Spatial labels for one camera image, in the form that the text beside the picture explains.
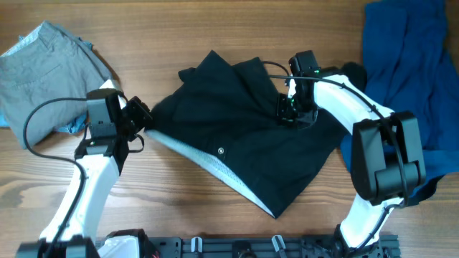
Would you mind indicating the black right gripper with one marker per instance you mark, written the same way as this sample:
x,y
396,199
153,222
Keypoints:
x,y
292,115

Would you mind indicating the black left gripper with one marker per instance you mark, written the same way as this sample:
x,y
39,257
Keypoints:
x,y
138,115

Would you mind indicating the black shorts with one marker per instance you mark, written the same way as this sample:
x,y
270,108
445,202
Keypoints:
x,y
223,119

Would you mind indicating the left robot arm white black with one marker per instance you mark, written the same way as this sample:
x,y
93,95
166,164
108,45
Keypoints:
x,y
114,122

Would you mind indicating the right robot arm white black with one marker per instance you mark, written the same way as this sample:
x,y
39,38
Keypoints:
x,y
387,162

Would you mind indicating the grey folded shorts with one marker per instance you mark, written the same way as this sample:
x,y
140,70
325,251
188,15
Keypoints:
x,y
41,77

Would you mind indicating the dark blue garment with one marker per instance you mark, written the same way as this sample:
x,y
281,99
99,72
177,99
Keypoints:
x,y
406,67

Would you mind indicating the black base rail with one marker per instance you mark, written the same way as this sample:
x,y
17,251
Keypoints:
x,y
277,246

